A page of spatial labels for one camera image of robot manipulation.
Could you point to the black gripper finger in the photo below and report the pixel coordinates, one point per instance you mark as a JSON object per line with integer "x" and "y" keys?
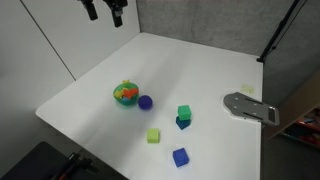
{"x": 116, "y": 13}
{"x": 89, "y": 10}

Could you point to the orange toy object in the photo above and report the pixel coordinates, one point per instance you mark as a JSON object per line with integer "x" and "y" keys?
{"x": 131, "y": 92}

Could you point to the green plastic bowl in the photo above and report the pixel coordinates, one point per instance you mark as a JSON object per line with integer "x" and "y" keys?
{"x": 128, "y": 101}

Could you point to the yellow spiky toy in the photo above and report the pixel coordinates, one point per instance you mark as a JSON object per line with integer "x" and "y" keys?
{"x": 125, "y": 81}

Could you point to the small light blue toy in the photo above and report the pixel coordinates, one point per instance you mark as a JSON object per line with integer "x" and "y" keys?
{"x": 125, "y": 99}

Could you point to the purple ball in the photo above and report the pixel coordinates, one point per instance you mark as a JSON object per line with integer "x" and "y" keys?
{"x": 145, "y": 102}

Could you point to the lime green cube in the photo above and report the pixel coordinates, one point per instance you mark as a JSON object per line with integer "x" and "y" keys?
{"x": 153, "y": 135}

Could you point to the teal block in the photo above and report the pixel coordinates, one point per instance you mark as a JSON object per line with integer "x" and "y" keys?
{"x": 183, "y": 123}

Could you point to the pale yellow sticker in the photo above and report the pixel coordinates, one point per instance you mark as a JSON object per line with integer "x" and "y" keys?
{"x": 247, "y": 89}

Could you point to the blue block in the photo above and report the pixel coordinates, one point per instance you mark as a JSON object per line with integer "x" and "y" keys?
{"x": 180, "y": 157}

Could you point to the black vertical pole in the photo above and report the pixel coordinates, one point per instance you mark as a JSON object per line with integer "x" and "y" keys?
{"x": 276, "y": 31}

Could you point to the black side table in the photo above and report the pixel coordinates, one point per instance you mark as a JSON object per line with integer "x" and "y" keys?
{"x": 33, "y": 163}

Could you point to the grey metal mounting plate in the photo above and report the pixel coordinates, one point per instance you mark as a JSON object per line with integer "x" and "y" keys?
{"x": 250, "y": 108}

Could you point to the wooden toy shelf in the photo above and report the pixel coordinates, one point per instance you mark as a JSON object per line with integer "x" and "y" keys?
{"x": 293, "y": 106}

